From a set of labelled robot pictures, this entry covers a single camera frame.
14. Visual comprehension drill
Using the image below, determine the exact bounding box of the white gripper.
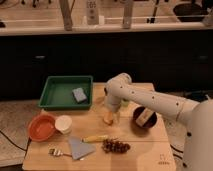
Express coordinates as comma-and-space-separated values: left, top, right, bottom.
105, 102, 121, 125

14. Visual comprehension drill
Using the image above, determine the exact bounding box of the orange apple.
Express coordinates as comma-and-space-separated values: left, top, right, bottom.
103, 112, 114, 125

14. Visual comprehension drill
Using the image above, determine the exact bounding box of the white paper cup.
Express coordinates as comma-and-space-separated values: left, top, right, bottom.
55, 115, 72, 134

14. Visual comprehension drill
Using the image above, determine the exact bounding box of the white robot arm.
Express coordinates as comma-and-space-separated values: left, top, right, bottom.
105, 73, 213, 171

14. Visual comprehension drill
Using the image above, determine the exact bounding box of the tan block in bowl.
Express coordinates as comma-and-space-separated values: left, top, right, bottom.
136, 109, 153, 127

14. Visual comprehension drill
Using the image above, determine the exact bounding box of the bunch of brown grapes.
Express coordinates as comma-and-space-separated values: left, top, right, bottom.
102, 139, 131, 153

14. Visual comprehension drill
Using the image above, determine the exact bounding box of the black bowl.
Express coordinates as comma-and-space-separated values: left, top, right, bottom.
133, 107, 157, 129

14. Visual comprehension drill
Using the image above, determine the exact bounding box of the wooden table board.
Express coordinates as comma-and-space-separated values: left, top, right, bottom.
23, 83, 176, 171

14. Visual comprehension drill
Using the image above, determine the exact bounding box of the grey blue sponge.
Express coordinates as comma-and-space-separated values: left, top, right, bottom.
72, 88, 87, 103

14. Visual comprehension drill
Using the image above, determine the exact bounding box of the grey blue cloth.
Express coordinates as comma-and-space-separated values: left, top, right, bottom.
68, 137, 96, 160

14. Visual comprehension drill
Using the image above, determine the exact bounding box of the green plastic tray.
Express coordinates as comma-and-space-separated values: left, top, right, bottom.
39, 75, 93, 110

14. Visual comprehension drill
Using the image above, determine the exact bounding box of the metal fork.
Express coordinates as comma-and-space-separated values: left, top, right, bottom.
49, 148, 65, 157

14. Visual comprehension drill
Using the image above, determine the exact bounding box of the orange bowl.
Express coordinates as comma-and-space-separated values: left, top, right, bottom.
28, 114, 56, 142

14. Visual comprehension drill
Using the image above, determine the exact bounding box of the yellow handled knife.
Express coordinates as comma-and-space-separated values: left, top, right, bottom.
82, 135, 116, 143

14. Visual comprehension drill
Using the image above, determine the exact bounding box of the black cable right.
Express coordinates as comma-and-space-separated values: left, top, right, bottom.
169, 143, 188, 171

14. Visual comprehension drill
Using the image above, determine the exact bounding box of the black cable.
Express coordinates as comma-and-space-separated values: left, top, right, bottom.
0, 129, 31, 158
169, 143, 188, 171

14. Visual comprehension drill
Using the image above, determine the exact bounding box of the black cable left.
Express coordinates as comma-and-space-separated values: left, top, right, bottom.
0, 129, 31, 158

